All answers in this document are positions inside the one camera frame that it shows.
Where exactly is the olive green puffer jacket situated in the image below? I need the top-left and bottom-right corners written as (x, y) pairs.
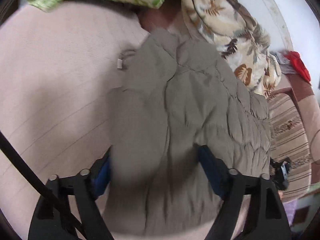
top-left (104, 29), bottom-right (271, 236)

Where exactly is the striped upholstered bed side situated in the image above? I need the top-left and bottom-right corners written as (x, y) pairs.
top-left (267, 74), bottom-right (319, 202)

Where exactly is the grey cloth under red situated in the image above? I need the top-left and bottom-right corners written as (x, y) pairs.
top-left (271, 52), bottom-right (297, 74)

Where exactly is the floral leaf pattern blanket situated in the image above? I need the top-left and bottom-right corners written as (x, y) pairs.
top-left (181, 0), bottom-right (281, 98)

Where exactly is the brown pillow under blanket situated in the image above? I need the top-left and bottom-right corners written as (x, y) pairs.
top-left (137, 0), bottom-right (188, 35)

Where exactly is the black cable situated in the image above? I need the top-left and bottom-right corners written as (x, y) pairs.
top-left (0, 129), bottom-right (87, 240)

